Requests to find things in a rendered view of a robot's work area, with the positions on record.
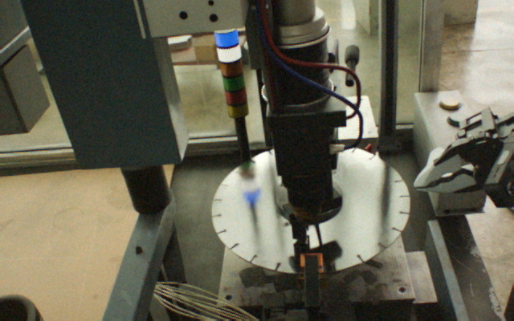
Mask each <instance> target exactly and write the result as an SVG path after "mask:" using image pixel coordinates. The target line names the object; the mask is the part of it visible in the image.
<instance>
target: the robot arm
mask: <svg viewBox="0 0 514 321"><path fill-rule="evenodd" d="M479 114H481V116H482V117H481V118H479V119H478V120H476V121H473V122H471V123H469V124H468V125H467V120H469V119H471V118H474V117H476V116H478V115H479ZM459 124H460V130H459V137H460V138H461V139H457V140H455V141H454V142H452V143H451V144H449V145H448V146H447V147H446V148H445V150H443V148H441V147H438V148H435V149H434V151H432V152H431V153H430V156H429V159H428V161H427V165H426V167H425V168H424V169H423V170H422V171H421V172H420V173H419V175H418V177H417V179H416V181H415V183H414V187H415V188H416V189H417V190H418V191H424V192H431V193H451V192H453V193H454V194H455V193H465V192H475V191H479V190H481V189H483V190H484V192H485V193H486V194H487V195H488V196H489V197H490V200H491V201H492V203H493V204H494V206H495V207H496V208H513V206H514V112H511V113H509V114H507V115H506V116H503V117H501V118H499V117H498V116H497V115H494V114H493V111H492V110H491V109H490V107H488V108H485V109H484V110H482V111H480V112H477V113H476V114H474V115H472V116H469V117H467V118H465V119H463V120H460V121H459ZM463 159H464V161H465V162H471V165H464V166H462V163H463Z"/></svg>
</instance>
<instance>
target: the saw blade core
mask: <svg viewBox="0 0 514 321"><path fill-rule="evenodd" d="M354 150H355V148H352V150H346V151H344V152H339V158H338V165H337V174H333V175H332V179H333V180H335V181H336V182H337V183H338V184H339V185H340V186H341V189H342V192H343V201H342V206H341V207H340V208H339V209H338V210H337V211H336V212H335V213H333V214H332V216H330V217H327V218H325V219H320V220H318V223H319V227H320V235H321V239H322V243H323V245H322V246H320V245H319V241H318V237H317V233H316V225H315V222H313V223H311V224H308V232H307V240H305V244H302V240H300V239H292V228H291V224H290V223H289V221H288V220H287V218H286V217H285V216H284V214H283V213H281V212H280V210H279V208H278V206H277V204H276V192H277V190H278V188H279V181H280V177H277V176H276V168H275V154H274V150H272V151H270V152H265V153H263V154H261V155H258V156H255V157H253V158H251V160H248V161H247V162H245V163H243V164H242V165H240V166H239V167H238V168H237V169H234V172H233V171H232V172H231V173H230V175H229V176H228V177H227V178H226V179H225V180H224V182H222V183H221V185H220V186H219V188H218V190H217V192H216V194H215V196H214V201H213V205H212V219H213V223H214V229H215V231H216V233H217V235H218V237H219V238H221V240H222V242H223V244H224V245H225V246H226V247H227V248H228V249H229V250H230V249H232V248H233V249H232V250H230V251H232V252H234V253H235V254H236V255H238V256H239V257H240V258H241V259H242V260H245V261H247V262H249V263H250V262H251V261H252V259H253V257H254V256H257V257H256V258H255V259H254V260H253V261H252V262H251V264H253V265H255V266H259V267H261V268H264V269H267V270H273V271H275V270H276V268H277V265H278V264H280V266H279V268H278V270H277V272H280V273H285V274H304V270H302V269H300V268H301V254H322V262H323V269H320V274H328V273H332V272H333V271H335V269H334V267H333V266H332V265H331V264H333V263H334V264H336V265H335V267H336V269H337V271H339V270H345V269H348V268H351V267H355V266H358V265H361V264H362V260H363V261H364V262H366V261H368V260H370V259H371V258H374V257H376V256H378V255H379V254H380V253H382V252H383V251H385V249H386V248H387V247H389V246H390V245H391V244H392V243H393V242H395V241H396V240H397V239H398V237H399V236H400V233H401V232H402V231H403V229H404V227H405V225H406V223H407V220H408V216H409V212H410V194H409V191H408V188H407V187H406V184H405V182H404V181H403V179H402V177H401V176H400V175H399V174H398V172H397V171H396V170H395V169H393V168H391V166H390V165H387V163H386V162H384V161H383V160H382V159H380V158H378V157H376V156H374V155H372V154H370V153H368V152H363V151H361V150H358V148H356V150H355V151H354ZM353 151H354V153H352V152H353ZM271 154H272V155H271ZM370 159H372V160H370ZM251 161H252V162H253V163H254V164H252V162H251ZM384 169H386V170H384ZM236 172H237V173H236ZM238 173H240V174H238ZM395 182H397V183H395ZM222 185H223V186H222ZM227 186H229V187H227ZM401 196H403V198H402V197H401ZM400 212H402V213H400ZM219 215H220V217H218V216H219ZM393 228H395V230H392V229H393ZM225 230H226V232H224V231H225ZM400 231H401V232H400ZM378 243H381V245H378ZM236 245H238V246H236ZM383 246H384V247H385V248H384V247H383ZM358 255H360V256H361V259H362V260H360V259H359V257H357V256H358Z"/></svg>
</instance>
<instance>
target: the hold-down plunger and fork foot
mask: <svg viewBox="0 0 514 321"><path fill-rule="evenodd" d="M328 176H329V179H328V183H327V185H326V186H325V187H324V190H325V195H326V198H325V202H324V204H323V205H321V206H322V210H321V213H324V212H327V211H329V210H332V209H335V208H339V207H341V206H342V196H341V195H340V194H339V193H338V192H337V190H336V189H335V187H333V186H332V170H331V172H330V173H328ZM283 207H284V216H285V217H286V218H287V220H288V221H289V223H290V224H291V228H292V239H300V240H302V238H301V229H300V221H298V219H297V218H296V217H295V215H294V213H293V207H292V206H291V205H290V204H289V203H287V204H284V205H283ZM306 229H307V230H306ZM307 231H308V224H304V236H305V240H307Z"/></svg>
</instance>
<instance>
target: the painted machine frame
mask: <svg viewBox="0 0 514 321"><path fill-rule="evenodd" d="M142 1H143V0H137V4H138V7H139V11H140V14H141V19H142V22H143V26H144V29H145V36H146V39H143V38H142V35H141V34H142V33H141V26H140V23H139V19H138V17H137V11H136V7H135V4H134V1H133V0H0V136H4V135H14V134H25V133H29V132H30V131H31V129H32V128H33V127H34V126H35V125H36V124H37V122H38V121H39V119H40V118H41V117H42V116H43V114H44V113H45V112H46V110H47V109H48V108H49V107H50V106H51V104H50V102H49V99H48V97H47V93H46V91H45V89H44V86H43V83H42V80H41V77H40V75H39V72H38V69H37V67H36V65H35V60H34V58H33V55H32V54H31V50H30V46H29V45H24V44H25V43H26V42H27V41H29V40H30V39H31V38H33V40H34V45H35V48H36V50H37V52H38V54H39V60H40V62H41V64H42V66H43V70H44V72H45V74H46V75H45V76H46V78H47V82H48V84H49V86H50V89H51V92H52V94H53V96H54V98H55V105H56V107H57V109H58V111H59V114H60V117H61V119H62V121H63V125H64V127H65V130H66V132H67V135H68V138H69V140H70V142H71V146H72V147H73V151H74V153H75V156H76V159H77V160H78V163H79V165H80V168H81V169H82V170H91V169H114V168H120V171H121V174H122V176H123V178H124V182H125V184H126V185H127V187H128V191H129V195H130V197H131V200H132V203H133V208H134V210H135V211H136V212H138V213H139V214H138V215H137V219H136V221H135V224H134V227H133V231H132V233H131V235H130V238H129V240H128V246H127V248H126V251H125V254H124V257H123V260H122V262H121V264H120V268H119V270H118V273H117V275H116V279H115V281H114V283H113V285H114V286H113V288H112V292H111V294H110V296H109V299H108V302H107V305H106V307H105V312H104V314H103V317H102V319H101V321H146V319H147V316H148V313H149V308H150V305H151V302H152V299H153V294H154V291H155V288H156V285H157V284H159V283H156V282H166V280H165V276H164V274H163V272H162V271H161V263H162V260H163V257H164V253H165V248H166V245H167V242H168V239H169V233H170V230H171V227H172V224H173V219H174V215H175V212H176V209H177V206H176V202H175V198H174V195H173V190H172V189H169V182H167V180H166V176H165V170H164V167H163V165H179V164H180V163H181V162H182V158H183V155H185V152H186V146H187V144H188V141H189V138H190V135H189V132H188V128H187V123H186V117H185V113H184V109H183V105H182V102H181V99H180V95H179V90H178V87H177V80H176V76H175V73H174V69H173V62H172V59H171V54H170V51H169V44H168V40H167V38H168V37H166V36H161V37H153V38H151V34H150V30H149V24H148V21H147V18H146V14H145V8H144V5H143V2H142Z"/></svg>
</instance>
